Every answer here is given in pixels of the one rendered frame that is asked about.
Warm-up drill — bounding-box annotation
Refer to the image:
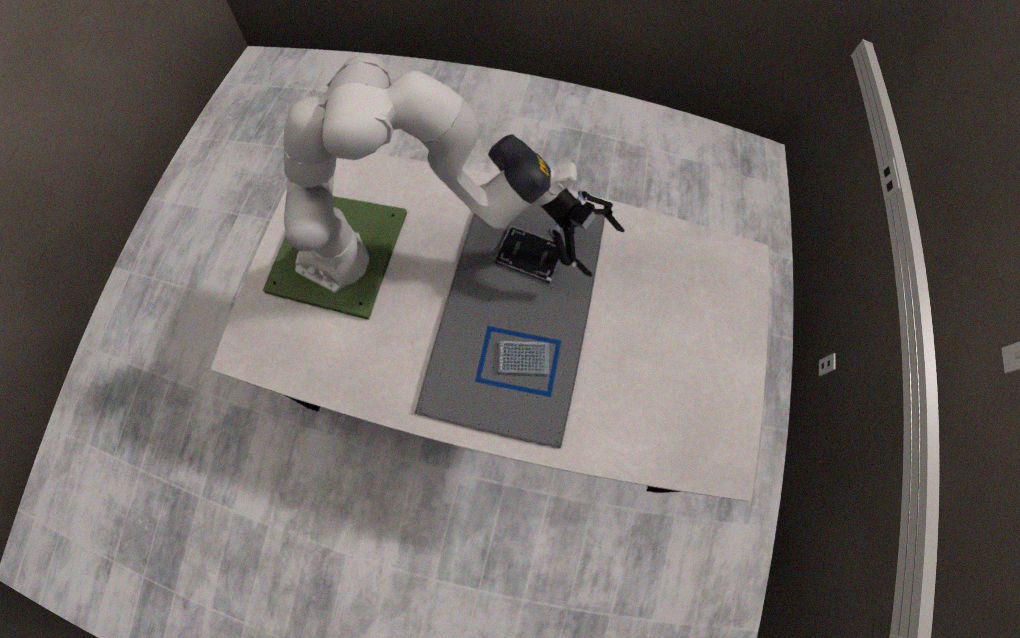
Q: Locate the blue tape outline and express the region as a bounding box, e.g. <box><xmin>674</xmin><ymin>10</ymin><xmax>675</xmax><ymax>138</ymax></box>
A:
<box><xmin>475</xmin><ymin>326</ymin><xmax>561</xmax><ymax>397</ymax></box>

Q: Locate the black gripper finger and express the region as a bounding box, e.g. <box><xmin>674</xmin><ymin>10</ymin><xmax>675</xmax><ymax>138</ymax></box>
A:
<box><xmin>548</xmin><ymin>219</ymin><xmax>593</xmax><ymax>277</ymax></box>
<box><xmin>576</xmin><ymin>191</ymin><xmax>625</xmax><ymax>232</ymax></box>

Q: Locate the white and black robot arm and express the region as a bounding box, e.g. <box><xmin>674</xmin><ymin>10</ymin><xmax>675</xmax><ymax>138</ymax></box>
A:
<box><xmin>284</xmin><ymin>55</ymin><xmax>577</xmax><ymax>293</ymax></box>

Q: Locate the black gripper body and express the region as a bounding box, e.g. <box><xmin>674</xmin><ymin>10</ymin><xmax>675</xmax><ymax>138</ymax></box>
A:
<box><xmin>541</xmin><ymin>188</ymin><xmax>582</xmax><ymax>228</ymax></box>

